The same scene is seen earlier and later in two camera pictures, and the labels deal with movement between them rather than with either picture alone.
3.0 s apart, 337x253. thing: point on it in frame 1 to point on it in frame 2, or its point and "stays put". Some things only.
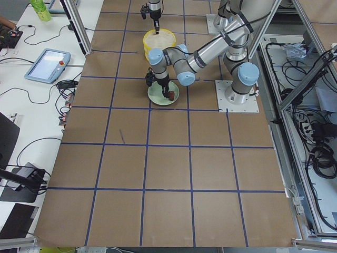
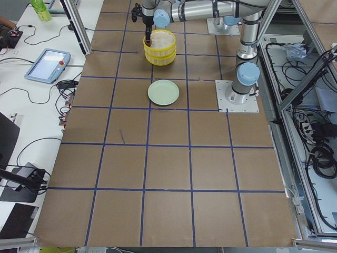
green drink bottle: (40, 8) stays put
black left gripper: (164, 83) to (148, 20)
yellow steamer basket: (164, 39) stays put
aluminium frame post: (71, 11) stays put
